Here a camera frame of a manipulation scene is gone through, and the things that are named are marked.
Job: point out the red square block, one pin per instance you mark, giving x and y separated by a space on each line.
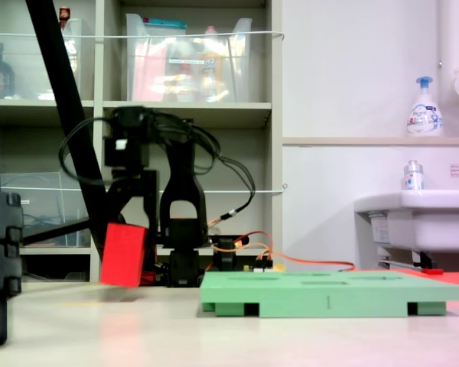
122 254

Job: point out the thin black tripod brace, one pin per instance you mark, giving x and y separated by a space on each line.
53 231

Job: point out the red base clamp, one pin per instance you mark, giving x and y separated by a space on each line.
151 278

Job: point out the clear bin with supplies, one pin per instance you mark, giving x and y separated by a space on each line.
153 57

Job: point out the thick black tripod leg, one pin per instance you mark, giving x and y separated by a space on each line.
61 76

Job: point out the yellow tape marker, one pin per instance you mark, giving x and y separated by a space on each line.
80 304

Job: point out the beige shelf unit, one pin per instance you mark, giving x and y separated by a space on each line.
233 111

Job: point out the orange label bottle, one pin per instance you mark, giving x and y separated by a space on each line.
211 69

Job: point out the black notched tripod leg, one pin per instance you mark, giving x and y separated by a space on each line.
0 248

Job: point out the green circuit board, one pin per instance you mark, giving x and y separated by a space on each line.
258 268

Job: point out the clear bin with bottles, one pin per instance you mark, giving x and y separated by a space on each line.
23 57

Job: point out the dark liquor bottle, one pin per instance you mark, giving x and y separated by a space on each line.
3 76

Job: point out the green shape sorting board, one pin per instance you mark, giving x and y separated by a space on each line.
310 302

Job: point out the small clear sanitizer bottle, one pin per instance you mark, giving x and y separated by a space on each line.
413 177

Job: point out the white sink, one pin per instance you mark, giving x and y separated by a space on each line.
436 221

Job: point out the white foam soap dispenser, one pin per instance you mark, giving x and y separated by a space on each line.
424 118

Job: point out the small red clip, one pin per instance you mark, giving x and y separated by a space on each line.
433 271

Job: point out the white wall pipe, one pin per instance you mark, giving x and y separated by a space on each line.
449 38

